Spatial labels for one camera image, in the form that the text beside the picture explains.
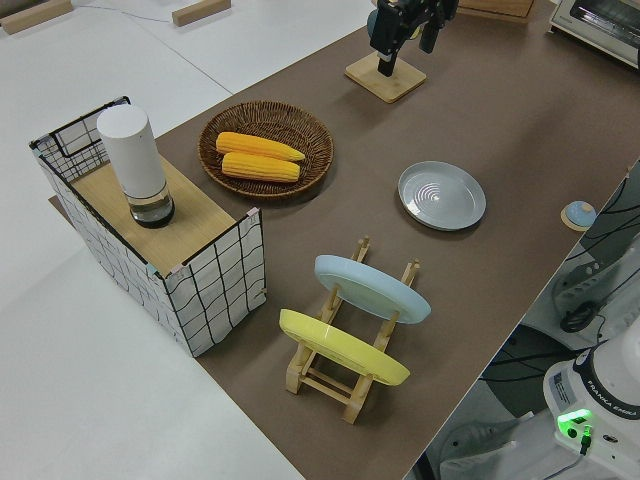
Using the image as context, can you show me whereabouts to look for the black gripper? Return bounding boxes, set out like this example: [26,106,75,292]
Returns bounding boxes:
[370,0,459,77]

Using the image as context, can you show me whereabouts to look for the gray plate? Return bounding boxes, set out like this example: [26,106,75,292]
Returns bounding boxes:
[397,160,487,232]

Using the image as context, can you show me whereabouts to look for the light blue plate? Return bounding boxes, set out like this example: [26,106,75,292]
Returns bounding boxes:
[314,254,432,326]

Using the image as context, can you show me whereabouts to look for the yellow plate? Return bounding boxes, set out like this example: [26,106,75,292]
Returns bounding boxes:
[278,308,412,386]

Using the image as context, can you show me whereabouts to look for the low wooden plate rack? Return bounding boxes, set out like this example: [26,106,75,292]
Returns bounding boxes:
[284,235,422,425]

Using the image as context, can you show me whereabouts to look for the wooden mug tree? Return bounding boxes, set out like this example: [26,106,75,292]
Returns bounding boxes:
[344,19,427,105]

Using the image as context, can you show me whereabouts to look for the large wooden box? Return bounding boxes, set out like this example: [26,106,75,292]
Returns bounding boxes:
[457,0,536,20]

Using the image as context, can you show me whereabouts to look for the brown table mat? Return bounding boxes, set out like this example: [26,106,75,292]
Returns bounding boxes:
[48,0,640,480]

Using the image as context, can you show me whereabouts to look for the brown wicker basket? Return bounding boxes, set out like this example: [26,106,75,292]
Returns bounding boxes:
[198,101,335,201]

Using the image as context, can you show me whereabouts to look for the yellow corn cob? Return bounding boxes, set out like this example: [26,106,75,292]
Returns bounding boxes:
[220,152,302,183]
[215,131,307,162]

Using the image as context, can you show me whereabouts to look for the white toaster oven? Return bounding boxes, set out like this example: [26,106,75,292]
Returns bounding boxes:
[547,0,640,70]

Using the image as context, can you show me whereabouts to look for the wooden block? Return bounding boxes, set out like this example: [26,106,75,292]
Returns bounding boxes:
[172,0,232,26]
[0,0,74,35]

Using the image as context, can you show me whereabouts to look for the small blue bell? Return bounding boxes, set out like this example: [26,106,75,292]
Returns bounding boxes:
[560,200,596,232]

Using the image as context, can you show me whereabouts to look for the white cylindrical bottle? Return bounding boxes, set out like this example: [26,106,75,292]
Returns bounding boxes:
[96,104,176,230]

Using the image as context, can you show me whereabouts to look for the wire grid wooden shelf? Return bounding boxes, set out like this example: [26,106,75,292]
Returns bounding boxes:
[28,95,267,359]

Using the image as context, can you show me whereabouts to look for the black cable bundle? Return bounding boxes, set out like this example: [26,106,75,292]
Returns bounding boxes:
[559,302,600,334]

